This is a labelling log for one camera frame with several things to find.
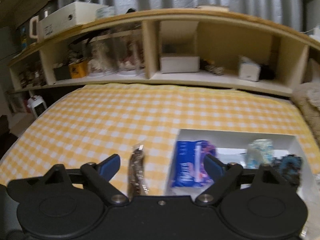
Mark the dark item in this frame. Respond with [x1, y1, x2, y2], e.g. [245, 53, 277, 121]
[127, 144, 149, 200]

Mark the white shallow cardboard box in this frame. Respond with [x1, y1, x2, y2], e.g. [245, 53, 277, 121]
[176, 129, 319, 238]

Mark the blue tissue pack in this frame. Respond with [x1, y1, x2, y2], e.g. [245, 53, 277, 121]
[171, 140, 216, 188]

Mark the light blue floral pouch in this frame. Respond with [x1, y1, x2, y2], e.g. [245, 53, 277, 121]
[245, 139, 274, 169]

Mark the yellow checked bed sheet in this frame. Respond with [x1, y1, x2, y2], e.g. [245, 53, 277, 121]
[1, 83, 319, 195]

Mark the dark teal scrunchie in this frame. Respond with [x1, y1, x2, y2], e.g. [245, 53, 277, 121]
[271, 154, 303, 188]

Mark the white small heater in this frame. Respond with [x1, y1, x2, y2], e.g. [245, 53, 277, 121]
[27, 95, 47, 119]

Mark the orange small box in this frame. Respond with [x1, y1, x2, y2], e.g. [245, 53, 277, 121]
[68, 61, 88, 79]

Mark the white tissue box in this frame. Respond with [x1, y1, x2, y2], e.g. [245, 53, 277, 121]
[238, 56, 261, 82]

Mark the beige fluffy blanket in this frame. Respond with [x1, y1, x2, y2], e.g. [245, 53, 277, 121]
[291, 82, 319, 145]

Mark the doll in clear case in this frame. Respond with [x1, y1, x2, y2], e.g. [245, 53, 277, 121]
[115, 29, 145, 76]
[87, 37, 117, 77]

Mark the wooden headboard shelf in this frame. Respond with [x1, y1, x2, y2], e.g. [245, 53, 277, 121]
[8, 9, 319, 97]

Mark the open white box in shelf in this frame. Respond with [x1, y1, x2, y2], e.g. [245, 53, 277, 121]
[159, 20, 200, 74]

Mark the white long box on shelf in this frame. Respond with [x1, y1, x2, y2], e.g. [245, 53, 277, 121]
[39, 2, 108, 41]

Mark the white mug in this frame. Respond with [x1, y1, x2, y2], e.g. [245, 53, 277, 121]
[29, 15, 40, 43]

